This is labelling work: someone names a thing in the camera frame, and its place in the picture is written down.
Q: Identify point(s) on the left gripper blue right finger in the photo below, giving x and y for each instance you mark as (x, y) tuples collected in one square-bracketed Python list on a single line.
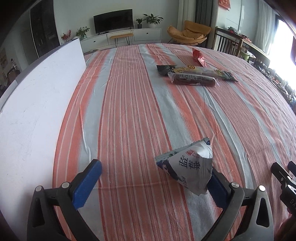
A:
[(218, 187)]

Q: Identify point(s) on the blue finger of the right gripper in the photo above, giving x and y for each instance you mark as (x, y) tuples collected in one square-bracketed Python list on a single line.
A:
[(281, 174), (292, 167)]

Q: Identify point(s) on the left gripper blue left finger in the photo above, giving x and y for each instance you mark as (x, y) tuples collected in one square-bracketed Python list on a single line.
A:
[(84, 182)]

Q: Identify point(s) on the white blue snack pouch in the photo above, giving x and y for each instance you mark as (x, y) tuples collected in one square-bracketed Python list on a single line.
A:
[(191, 165)]

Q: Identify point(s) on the dark red sausage packet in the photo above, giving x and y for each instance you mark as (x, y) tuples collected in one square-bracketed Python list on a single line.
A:
[(191, 79)]

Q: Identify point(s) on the black long snack packet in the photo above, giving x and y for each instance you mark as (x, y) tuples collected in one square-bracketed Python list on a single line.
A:
[(190, 69)]

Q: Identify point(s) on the red snack packet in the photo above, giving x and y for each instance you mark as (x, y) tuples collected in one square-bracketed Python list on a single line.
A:
[(198, 58)]

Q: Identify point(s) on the person's right hand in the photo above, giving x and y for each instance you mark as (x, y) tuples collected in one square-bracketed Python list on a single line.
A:
[(287, 231)]

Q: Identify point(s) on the white cardboard box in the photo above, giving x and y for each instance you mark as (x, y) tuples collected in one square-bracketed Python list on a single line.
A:
[(31, 119)]

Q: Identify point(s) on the striped pink grey tablecloth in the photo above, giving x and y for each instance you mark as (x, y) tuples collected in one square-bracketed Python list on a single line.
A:
[(124, 113)]

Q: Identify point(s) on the wooden side table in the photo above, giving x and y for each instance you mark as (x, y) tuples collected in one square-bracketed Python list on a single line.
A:
[(259, 54)]

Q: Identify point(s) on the dining table with chairs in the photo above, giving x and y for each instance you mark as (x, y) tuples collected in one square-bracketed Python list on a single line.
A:
[(7, 79)]

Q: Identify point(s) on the wooden railing chair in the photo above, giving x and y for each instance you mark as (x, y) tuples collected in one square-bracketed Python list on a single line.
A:
[(227, 42)]

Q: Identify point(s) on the white window curtain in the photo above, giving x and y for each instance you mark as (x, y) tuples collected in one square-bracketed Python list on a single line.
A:
[(266, 26)]

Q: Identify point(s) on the red flower vase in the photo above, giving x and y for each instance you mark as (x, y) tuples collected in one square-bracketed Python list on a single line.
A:
[(65, 37)]

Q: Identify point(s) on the green plant white vase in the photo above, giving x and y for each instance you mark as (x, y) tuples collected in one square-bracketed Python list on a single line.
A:
[(81, 33)]

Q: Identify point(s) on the orange lounge chair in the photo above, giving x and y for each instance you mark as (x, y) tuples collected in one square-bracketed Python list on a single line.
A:
[(192, 35)]

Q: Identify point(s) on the wooden bench stool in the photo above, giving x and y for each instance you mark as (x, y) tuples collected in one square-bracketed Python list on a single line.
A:
[(125, 36)]

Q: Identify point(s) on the white tv cabinet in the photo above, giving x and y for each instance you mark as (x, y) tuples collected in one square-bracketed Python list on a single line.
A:
[(103, 41)]

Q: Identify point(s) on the small dark potted plant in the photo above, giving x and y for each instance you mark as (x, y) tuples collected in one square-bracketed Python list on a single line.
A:
[(139, 23)]

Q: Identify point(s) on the black television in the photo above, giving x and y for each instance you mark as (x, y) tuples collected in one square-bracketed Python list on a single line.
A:
[(113, 20)]

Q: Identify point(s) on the black glass cabinet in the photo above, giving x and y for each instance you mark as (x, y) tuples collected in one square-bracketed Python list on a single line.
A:
[(43, 27)]

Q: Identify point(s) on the green potted plant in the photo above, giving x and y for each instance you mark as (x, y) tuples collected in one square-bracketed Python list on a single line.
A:
[(152, 20)]

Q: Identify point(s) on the red wall hanging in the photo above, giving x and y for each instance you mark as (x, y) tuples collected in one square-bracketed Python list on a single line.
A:
[(224, 4)]

